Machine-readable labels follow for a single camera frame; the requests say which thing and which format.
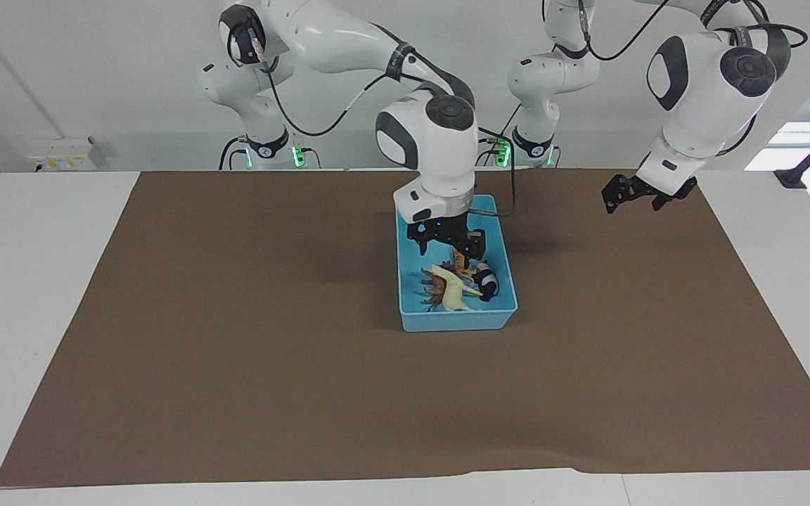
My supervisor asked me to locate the white wall socket box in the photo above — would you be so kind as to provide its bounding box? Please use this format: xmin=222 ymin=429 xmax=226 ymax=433
xmin=28 ymin=136 xmax=98 ymax=173

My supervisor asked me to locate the brown lion toy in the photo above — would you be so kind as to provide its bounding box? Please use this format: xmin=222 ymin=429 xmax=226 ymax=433
xmin=420 ymin=271 xmax=448 ymax=308

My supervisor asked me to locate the black left base cable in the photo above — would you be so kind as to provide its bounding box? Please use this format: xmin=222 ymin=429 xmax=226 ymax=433
xmin=456 ymin=104 xmax=524 ymax=168

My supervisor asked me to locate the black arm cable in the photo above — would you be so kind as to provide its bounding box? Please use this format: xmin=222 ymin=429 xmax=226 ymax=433
xmin=577 ymin=0 xmax=810 ymax=63
xmin=254 ymin=39 xmax=517 ymax=217

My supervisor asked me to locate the black right base cable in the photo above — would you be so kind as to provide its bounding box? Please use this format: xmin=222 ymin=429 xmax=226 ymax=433
xmin=219 ymin=137 xmax=245 ymax=171

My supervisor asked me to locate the black base cable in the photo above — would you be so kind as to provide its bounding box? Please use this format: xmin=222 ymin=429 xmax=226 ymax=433
xmin=456 ymin=104 xmax=524 ymax=168
xmin=219 ymin=137 xmax=245 ymax=171

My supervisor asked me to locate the cream horse toy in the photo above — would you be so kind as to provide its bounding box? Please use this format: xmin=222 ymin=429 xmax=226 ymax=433
xmin=425 ymin=264 xmax=483 ymax=311

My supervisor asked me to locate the light blue storage box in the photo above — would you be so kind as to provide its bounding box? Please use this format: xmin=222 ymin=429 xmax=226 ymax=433
xmin=395 ymin=195 xmax=519 ymax=333

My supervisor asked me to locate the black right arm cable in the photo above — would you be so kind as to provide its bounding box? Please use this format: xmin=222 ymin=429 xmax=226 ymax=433
xmin=254 ymin=39 xmax=517 ymax=217

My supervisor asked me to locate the brown table mat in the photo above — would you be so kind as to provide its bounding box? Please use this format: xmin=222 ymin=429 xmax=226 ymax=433
xmin=0 ymin=169 xmax=810 ymax=488

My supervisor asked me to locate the black white panda toy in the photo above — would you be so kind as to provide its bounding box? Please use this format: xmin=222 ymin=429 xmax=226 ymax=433
xmin=472 ymin=266 xmax=499 ymax=303

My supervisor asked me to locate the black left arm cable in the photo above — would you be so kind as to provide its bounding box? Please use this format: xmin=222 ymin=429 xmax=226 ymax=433
xmin=577 ymin=0 xmax=810 ymax=63

